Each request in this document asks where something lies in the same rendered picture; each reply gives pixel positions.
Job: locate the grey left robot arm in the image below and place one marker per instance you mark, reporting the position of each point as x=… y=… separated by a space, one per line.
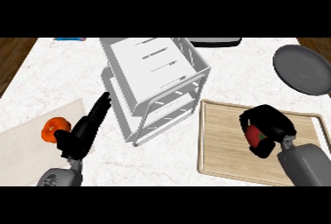
x=62 y=175

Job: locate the beige placemat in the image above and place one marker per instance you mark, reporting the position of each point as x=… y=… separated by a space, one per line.
x=30 y=148

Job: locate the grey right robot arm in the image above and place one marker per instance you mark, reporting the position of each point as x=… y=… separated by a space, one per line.
x=303 y=164

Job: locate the dark grey round plate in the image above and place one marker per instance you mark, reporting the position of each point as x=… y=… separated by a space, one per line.
x=303 y=70

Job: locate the orange fruit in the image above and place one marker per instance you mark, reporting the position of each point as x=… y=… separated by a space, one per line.
x=52 y=128

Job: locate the red tomato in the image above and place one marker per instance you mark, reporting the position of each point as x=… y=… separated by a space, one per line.
x=256 y=136

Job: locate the pale wooden tray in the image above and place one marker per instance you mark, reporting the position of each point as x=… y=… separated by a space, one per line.
x=241 y=145

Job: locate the blue flat object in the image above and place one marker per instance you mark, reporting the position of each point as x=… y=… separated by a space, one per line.
x=70 y=38

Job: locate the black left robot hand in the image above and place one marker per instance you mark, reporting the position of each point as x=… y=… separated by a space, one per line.
x=85 y=131

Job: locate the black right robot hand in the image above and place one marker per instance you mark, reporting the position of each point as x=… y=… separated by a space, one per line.
x=275 y=122

